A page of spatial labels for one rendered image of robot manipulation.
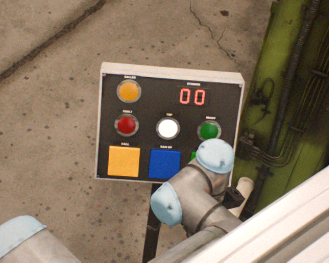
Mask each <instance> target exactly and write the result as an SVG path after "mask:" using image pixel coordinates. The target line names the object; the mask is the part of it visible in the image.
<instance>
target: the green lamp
mask: <svg viewBox="0 0 329 263"><path fill-rule="evenodd" d="M218 133H219V130H218V127H217V126H216V125H215V124H211V123H208V124H205V125H203V126H202V127H201V128H200V135H201V137H202V138H204V139H206V140H207V139H212V138H216V137H217V135H218Z"/></svg>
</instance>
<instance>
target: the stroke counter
mask: <svg viewBox="0 0 329 263"><path fill-rule="evenodd" d="M183 91H189V89H183V90H181V95H182V97H188V96H190V91H189V93H188V95H183ZM198 92H203V97H198V96H197V93H198ZM204 96H205V92H204V91H203V90H198V91H197V92H196V98H195V103H196V104H200V105H202V104H204ZM182 97H181V100H180V102H182ZM197 98H201V99H203V100H202V103H197ZM189 99H190V97H188V99H187V102H182V103H188V102H189Z"/></svg>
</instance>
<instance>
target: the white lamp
mask: <svg viewBox="0 0 329 263"><path fill-rule="evenodd" d="M177 130H178V128H177V125H176V123H175V122H173V121H170V120H166V121H163V122H162V123H161V124H160V126H159V131H160V133H161V134H162V135H163V136H165V137H171V136H173V135H175V133H176V132H177Z"/></svg>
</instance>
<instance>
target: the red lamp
mask: <svg viewBox="0 0 329 263"><path fill-rule="evenodd" d="M117 127H118V129H119V131H120V132H122V133H124V134H130V133H132V132H133V131H134V130H135V128H136V123H135V121H134V120H133V119H132V118H130V117H123V118H121V119H120V120H119V122H118V124H117Z"/></svg>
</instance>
